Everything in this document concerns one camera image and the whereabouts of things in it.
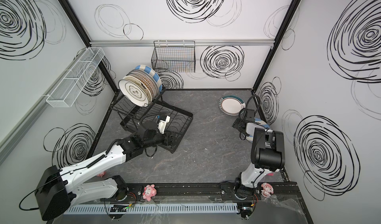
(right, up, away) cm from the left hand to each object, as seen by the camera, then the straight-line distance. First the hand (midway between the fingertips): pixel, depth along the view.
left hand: (179, 134), depth 75 cm
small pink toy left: (-24, -8, -26) cm, 36 cm away
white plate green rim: (+36, +15, +34) cm, 52 cm away
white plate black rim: (-26, +22, +6) cm, 35 cm away
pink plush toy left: (-14, -27, -4) cm, 31 cm away
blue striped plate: (+42, -5, +14) cm, 44 cm away
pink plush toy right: (+44, -27, -3) cm, 52 cm away
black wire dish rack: (-36, +9, +28) cm, 46 cm away
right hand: (+37, +1, +22) cm, 43 cm away
